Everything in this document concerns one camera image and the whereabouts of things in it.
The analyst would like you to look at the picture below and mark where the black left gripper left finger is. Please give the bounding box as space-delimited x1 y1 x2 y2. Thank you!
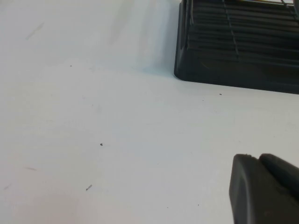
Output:
228 154 299 224

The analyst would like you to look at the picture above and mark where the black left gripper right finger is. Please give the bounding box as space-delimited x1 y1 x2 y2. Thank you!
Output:
258 153 299 196

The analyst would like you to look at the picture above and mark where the black plastic drip tray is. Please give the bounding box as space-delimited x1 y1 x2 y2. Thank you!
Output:
173 0 299 95

